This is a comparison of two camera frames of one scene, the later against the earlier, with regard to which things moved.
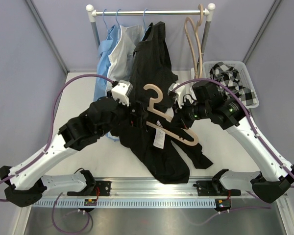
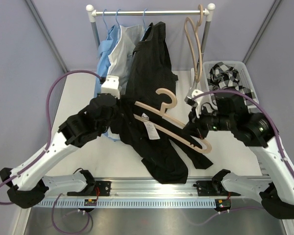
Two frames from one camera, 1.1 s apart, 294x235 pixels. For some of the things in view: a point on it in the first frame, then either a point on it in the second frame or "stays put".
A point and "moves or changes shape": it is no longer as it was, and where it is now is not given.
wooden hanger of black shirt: [176, 131] moves or changes shape
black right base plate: [207, 188] stays put
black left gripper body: [135, 119] → [117, 112]
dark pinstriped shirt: [151, 64] stays put
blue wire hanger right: [143, 20] stays put
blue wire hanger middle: [116, 17] stays put
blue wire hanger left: [104, 9] stays put
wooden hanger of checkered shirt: [199, 75] stays put
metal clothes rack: [209, 8] stays put
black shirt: [158, 150] moves or changes shape
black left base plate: [103, 188] stays put
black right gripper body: [187, 115] → [202, 124]
